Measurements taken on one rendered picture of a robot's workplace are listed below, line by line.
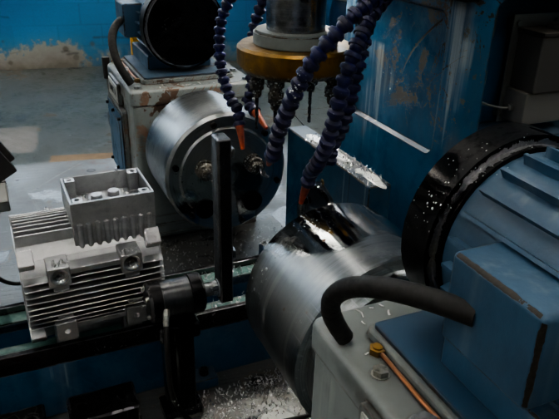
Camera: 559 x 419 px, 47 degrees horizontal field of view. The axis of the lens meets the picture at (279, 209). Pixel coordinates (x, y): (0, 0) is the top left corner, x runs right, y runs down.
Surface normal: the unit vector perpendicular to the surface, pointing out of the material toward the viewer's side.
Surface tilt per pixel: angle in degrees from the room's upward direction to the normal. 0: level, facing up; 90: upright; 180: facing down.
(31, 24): 90
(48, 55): 90
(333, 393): 90
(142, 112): 90
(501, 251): 0
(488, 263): 0
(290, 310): 62
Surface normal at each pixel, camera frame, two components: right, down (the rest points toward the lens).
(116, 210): 0.42, 0.40
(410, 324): 0.02, -0.90
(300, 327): -0.83, -0.22
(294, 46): -0.05, 0.44
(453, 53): -0.92, 0.16
